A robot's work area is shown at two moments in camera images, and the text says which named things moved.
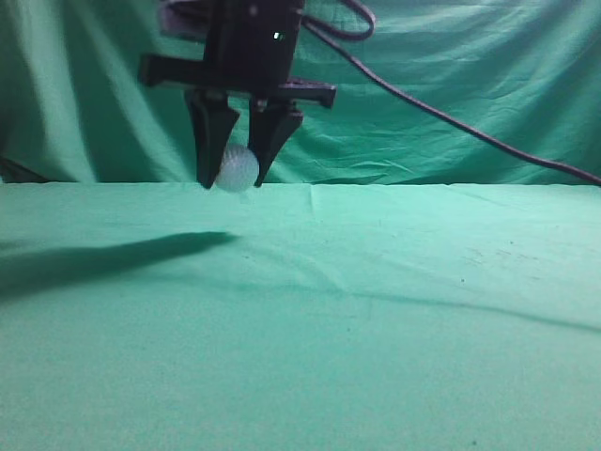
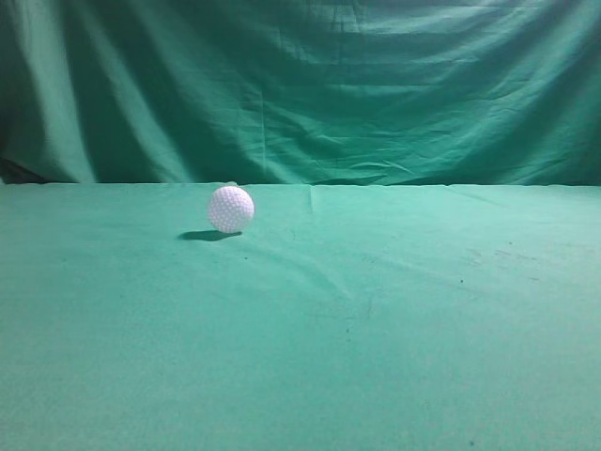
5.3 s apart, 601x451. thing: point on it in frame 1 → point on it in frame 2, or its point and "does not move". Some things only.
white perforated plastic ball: [238, 169] → [232, 209]
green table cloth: [300, 317] does not move
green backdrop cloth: [73, 106] does not move
